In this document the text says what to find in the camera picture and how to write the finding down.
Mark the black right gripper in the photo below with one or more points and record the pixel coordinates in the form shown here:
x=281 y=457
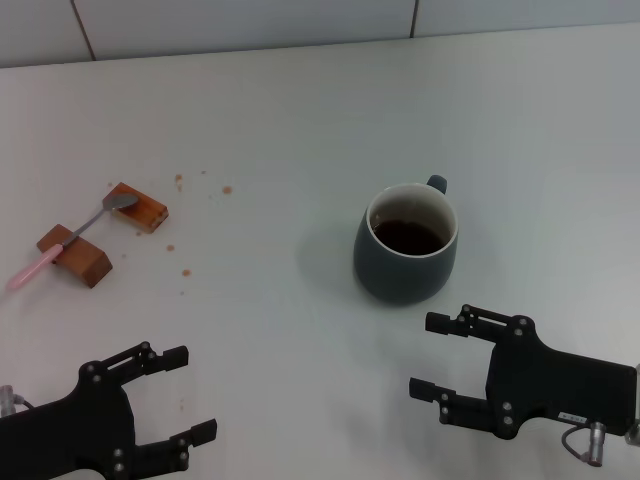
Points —
x=560 y=385

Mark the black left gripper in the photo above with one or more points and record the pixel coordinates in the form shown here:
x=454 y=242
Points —
x=75 y=430

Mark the dark grey ceramic cup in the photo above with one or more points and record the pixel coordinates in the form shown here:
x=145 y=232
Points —
x=400 y=280

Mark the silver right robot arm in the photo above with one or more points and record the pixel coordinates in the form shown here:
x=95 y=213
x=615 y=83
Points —
x=636 y=410

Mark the plain brown wooden block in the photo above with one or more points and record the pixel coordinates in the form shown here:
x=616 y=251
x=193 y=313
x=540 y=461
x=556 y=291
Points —
x=85 y=262

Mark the orange stained wooden block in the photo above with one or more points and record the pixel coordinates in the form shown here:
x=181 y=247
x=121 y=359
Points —
x=146 y=214

